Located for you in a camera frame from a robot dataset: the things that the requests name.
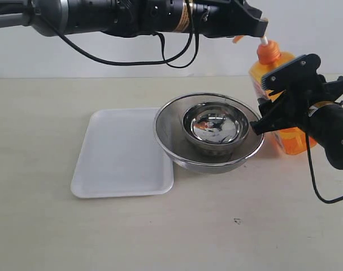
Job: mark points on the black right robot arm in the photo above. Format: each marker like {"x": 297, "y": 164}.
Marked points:
{"x": 331, "y": 142}

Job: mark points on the small stainless steel bowl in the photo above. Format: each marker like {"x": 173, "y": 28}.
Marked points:
{"x": 215, "y": 126}

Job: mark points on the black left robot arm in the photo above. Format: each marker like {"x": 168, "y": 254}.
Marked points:
{"x": 128, "y": 19}

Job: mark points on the large stainless steel basin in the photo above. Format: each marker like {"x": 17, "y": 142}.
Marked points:
{"x": 171, "y": 138}

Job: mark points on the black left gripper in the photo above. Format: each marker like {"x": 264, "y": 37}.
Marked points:
{"x": 217, "y": 19}

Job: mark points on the white rectangular plastic tray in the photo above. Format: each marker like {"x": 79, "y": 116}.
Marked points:
{"x": 120, "y": 157}

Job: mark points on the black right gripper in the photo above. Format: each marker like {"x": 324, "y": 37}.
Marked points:
{"x": 308, "y": 104}

